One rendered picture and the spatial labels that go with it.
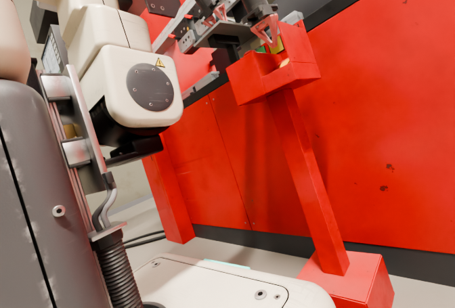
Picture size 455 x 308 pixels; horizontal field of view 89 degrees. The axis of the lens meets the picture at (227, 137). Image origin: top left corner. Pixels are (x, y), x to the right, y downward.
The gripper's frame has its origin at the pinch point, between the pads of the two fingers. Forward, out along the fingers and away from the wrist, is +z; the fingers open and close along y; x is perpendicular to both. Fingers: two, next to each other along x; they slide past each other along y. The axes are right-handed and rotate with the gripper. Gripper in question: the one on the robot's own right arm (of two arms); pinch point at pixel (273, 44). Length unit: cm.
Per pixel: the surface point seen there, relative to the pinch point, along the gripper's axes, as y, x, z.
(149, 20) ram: 56, 102, -63
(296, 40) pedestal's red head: 1.4, -5.3, 2.1
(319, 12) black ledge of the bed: 21.2, -7.9, -3.0
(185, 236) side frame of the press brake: 3, 114, 78
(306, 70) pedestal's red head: -0.2, -5.4, 9.9
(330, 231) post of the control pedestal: -12, 1, 52
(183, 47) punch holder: 45, 75, -30
